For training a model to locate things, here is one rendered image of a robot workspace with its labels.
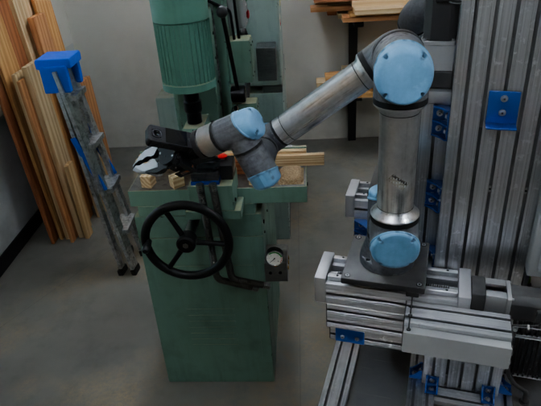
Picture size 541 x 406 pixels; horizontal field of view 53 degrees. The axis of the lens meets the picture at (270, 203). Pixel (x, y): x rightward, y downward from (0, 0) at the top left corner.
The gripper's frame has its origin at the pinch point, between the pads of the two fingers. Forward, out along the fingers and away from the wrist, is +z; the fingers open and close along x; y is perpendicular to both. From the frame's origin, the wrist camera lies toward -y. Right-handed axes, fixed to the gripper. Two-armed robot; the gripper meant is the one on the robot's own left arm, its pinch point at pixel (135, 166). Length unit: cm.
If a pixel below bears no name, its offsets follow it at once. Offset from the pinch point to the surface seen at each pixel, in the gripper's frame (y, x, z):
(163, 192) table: 36.8, 12.9, 23.3
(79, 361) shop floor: 80, -26, 111
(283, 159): 62, 23, -10
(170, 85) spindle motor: 22.1, 39.9, 6.7
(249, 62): 47, 56, -9
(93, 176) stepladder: 75, 59, 100
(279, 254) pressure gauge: 65, -9, -3
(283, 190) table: 55, 9, -12
